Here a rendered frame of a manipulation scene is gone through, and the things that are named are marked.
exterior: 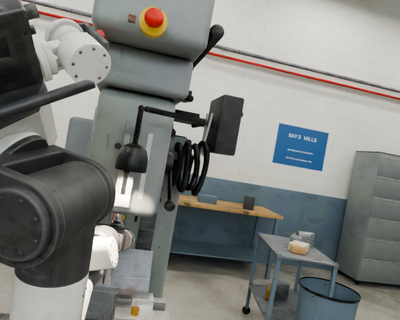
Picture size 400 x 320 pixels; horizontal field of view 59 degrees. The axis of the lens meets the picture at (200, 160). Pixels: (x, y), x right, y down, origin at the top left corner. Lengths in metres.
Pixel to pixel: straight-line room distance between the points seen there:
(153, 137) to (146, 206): 0.18
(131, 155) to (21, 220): 0.43
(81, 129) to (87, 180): 0.93
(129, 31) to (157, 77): 0.14
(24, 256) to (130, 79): 0.58
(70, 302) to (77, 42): 0.35
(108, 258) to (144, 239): 0.66
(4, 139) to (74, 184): 0.10
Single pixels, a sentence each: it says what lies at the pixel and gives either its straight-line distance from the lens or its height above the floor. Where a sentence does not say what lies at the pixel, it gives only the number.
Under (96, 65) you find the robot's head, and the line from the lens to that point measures 0.57.
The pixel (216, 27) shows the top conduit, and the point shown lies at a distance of 0.88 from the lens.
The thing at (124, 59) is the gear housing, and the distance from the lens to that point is 0.90.
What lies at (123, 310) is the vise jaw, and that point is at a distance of 1.06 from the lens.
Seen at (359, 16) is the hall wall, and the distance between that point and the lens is 6.73.
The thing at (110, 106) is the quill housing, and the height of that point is 1.58.
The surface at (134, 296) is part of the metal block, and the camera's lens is 1.09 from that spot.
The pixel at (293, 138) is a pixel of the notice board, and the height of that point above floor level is 2.01.
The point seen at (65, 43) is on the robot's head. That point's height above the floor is 1.62.
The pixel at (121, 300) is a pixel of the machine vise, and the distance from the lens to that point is 1.13.
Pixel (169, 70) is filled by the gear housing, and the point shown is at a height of 1.69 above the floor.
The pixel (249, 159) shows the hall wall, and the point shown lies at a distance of 5.54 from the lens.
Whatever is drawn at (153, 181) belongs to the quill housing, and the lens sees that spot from 0.92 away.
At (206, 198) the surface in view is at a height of 0.95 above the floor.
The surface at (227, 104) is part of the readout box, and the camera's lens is 1.26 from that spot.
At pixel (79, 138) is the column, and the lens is 1.39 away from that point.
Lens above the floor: 1.50
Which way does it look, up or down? 1 degrees down
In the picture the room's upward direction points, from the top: 10 degrees clockwise
